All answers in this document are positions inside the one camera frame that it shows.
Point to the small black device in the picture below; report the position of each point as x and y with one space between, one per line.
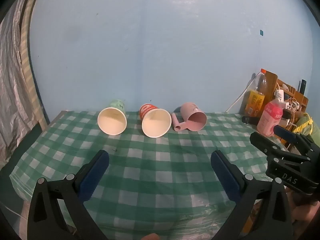
250 120

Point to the green paper cup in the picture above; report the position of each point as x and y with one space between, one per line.
112 120

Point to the yellow drink bottle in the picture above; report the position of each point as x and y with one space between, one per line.
253 103

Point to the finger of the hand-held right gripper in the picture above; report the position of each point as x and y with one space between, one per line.
286 133
270 146

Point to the silver foil curtain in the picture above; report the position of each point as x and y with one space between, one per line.
13 87

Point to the green checked tablecloth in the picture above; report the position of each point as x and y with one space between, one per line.
155 160

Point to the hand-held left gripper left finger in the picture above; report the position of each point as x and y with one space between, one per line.
93 178

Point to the clear bottle with orange cap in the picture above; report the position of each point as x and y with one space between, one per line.
262 85

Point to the red paper cup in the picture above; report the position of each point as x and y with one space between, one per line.
153 122

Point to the person's right hand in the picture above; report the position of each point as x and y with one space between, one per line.
306 213

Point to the white power strip with plugs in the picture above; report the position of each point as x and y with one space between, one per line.
292 105

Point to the wooden desk organizer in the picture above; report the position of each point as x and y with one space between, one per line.
295 97

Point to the yellow green cloth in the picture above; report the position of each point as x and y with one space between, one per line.
308 125

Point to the black remote control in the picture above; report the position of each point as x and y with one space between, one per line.
302 86

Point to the pink drink bottle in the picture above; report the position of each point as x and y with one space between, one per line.
270 118

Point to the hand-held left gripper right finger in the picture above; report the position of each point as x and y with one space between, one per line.
225 178

